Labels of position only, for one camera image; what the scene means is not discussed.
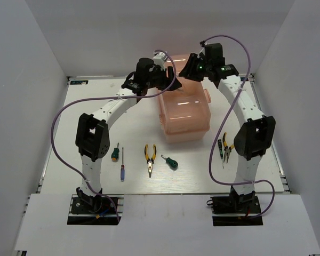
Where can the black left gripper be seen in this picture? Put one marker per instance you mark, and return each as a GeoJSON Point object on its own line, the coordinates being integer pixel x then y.
{"type": "Point", "coordinates": [169, 84]}

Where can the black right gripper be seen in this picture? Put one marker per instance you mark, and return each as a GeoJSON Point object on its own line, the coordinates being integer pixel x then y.
{"type": "Point", "coordinates": [189, 71]}

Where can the pink plastic toolbox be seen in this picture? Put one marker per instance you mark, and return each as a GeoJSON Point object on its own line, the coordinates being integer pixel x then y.
{"type": "Point", "coordinates": [184, 113]}

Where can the black green precision screwdriver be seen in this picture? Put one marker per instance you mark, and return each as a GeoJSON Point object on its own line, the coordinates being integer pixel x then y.
{"type": "Point", "coordinates": [220, 148]}

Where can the small yellow pliers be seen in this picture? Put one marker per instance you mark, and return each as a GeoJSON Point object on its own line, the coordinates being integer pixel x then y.
{"type": "Point", "coordinates": [227, 149]}

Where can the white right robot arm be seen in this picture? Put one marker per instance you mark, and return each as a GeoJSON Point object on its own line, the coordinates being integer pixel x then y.
{"type": "Point", "coordinates": [256, 129]}

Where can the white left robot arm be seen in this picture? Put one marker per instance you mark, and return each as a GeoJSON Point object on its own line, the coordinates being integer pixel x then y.
{"type": "Point", "coordinates": [92, 138]}

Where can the large yellow needle-nose pliers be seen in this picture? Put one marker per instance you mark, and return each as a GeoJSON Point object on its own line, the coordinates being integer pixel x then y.
{"type": "Point", "coordinates": [150, 158]}

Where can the green stubby screwdriver orange cap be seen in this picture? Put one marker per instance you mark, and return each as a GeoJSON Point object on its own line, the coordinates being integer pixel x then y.
{"type": "Point", "coordinates": [115, 153]}

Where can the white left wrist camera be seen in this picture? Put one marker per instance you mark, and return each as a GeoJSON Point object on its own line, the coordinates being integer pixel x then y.
{"type": "Point", "coordinates": [160, 59]}

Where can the blue handled thin screwdriver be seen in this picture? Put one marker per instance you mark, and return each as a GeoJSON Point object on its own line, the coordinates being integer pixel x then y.
{"type": "Point", "coordinates": [122, 171]}

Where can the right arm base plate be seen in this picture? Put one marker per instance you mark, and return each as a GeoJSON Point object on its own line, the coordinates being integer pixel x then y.
{"type": "Point", "coordinates": [224, 213]}

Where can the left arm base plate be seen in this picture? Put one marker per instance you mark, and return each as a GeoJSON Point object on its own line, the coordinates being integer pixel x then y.
{"type": "Point", "coordinates": [81, 213]}

